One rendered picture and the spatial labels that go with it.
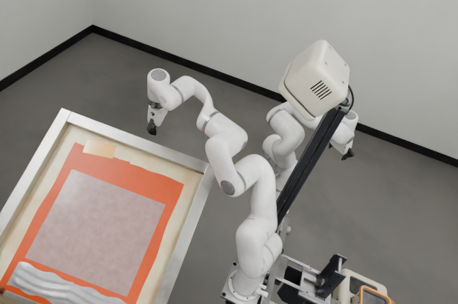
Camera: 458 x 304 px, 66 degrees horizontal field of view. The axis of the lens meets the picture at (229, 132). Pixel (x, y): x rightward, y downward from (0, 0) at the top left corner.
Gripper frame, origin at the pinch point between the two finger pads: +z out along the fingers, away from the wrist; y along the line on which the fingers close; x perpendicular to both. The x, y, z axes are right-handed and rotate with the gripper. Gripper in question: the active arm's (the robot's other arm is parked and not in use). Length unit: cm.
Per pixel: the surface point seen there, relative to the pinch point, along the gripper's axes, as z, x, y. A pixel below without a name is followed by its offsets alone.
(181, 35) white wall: 193, 79, 259
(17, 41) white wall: 152, 200, 128
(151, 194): -4.4, -11.3, -30.1
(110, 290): 4, -12, -60
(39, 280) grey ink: 4, 9, -65
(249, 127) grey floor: 208, -42, 171
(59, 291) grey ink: 5, 2, -66
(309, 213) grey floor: 181, -120, 81
